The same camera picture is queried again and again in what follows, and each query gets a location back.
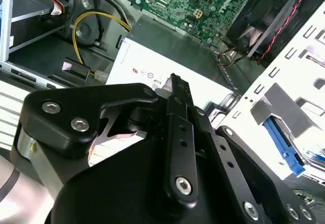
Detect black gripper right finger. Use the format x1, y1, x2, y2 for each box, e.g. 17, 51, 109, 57
180, 76, 317, 224

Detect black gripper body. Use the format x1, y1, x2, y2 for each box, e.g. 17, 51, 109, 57
47, 99, 254, 224

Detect hard disk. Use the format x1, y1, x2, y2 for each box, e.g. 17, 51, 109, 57
263, 116, 325, 178

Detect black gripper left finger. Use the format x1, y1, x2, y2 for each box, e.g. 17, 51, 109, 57
19, 73, 201, 206

